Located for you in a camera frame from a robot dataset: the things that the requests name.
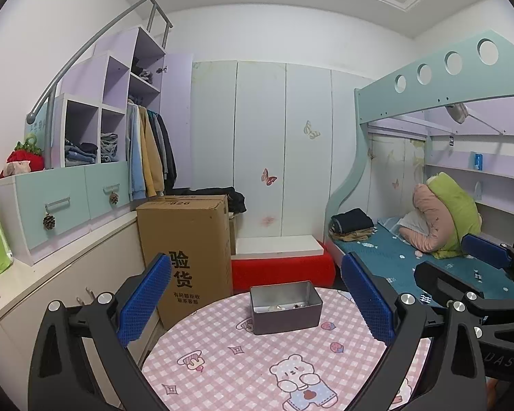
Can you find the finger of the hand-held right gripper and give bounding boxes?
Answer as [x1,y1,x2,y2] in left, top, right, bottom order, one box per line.
[461,232,514,297]
[413,260,482,308]

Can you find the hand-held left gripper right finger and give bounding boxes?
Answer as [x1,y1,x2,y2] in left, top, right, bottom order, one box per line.
[341,251,494,411]

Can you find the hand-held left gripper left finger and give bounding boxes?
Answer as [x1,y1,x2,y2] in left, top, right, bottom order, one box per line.
[28,252,173,411]

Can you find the grey metal tin box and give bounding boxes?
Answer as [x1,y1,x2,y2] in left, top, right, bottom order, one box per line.
[249,280,324,336]

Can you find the person's right forearm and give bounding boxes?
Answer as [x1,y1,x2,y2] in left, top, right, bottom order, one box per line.
[486,379,504,411]

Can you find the blue printed bed sheet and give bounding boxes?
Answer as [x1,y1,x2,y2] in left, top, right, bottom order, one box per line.
[332,218,514,309]

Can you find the pink green quilt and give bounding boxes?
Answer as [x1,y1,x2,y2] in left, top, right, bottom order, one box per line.
[398,172,482,260]

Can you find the white pillow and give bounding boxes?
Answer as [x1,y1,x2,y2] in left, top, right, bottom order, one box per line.
[396,212,431,236]

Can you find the folded dark clothes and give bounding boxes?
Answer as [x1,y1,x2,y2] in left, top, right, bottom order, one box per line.
[329,208,375,242]

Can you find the brown cardboard box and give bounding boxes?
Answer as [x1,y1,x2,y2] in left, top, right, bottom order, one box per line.
[136,195,234,330]

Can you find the red box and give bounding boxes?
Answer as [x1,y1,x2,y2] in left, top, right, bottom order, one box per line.
[231,242,337,296]

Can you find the cream cabinet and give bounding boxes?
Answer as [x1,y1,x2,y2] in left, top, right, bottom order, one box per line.
[0,214,161,395]

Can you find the white board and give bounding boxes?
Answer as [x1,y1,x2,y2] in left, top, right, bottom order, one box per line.
[235,235,326,260]

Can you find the pink checked tablecloth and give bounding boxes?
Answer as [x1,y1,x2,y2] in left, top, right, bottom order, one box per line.
[141,287,438,411]

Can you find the mint drawer unit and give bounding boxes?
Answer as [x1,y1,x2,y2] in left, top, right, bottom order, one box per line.
[0,160,131,266]

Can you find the black clothes pile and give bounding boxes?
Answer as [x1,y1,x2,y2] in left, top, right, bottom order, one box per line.
[171,186,247,214]

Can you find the grey clip lamp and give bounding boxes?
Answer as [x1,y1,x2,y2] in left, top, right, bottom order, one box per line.
[448,103,469,124]

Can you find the mustard hanging jacket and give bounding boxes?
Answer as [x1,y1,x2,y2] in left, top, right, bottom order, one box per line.
[138,106,166,198]

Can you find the light blue hanging jacket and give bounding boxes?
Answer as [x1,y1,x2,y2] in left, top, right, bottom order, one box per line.
[126,103,147,201]

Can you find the dark hanging jackets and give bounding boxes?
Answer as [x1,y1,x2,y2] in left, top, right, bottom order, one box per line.
[148,111,177,191]

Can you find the folded grey clothes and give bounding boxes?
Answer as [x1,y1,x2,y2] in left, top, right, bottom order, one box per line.
[99,132,120,163]

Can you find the folded blue jeans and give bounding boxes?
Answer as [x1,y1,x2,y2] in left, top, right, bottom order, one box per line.
[64,137,99,165]

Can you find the red strawberry plush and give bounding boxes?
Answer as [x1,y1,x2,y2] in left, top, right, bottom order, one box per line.
[0,135,46,179]

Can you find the white wardrobe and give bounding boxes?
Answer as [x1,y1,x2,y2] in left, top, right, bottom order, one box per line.
[191,60,378,240]

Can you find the purple stair shelf unit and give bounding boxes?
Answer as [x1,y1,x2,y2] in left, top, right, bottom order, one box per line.
[53,26,168,167]

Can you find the grey metal handrail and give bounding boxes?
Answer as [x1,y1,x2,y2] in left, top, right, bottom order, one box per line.
[26,0,173,123]

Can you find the mint bunk bed frame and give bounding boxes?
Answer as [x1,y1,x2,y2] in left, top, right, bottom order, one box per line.
[326,30,514,249]

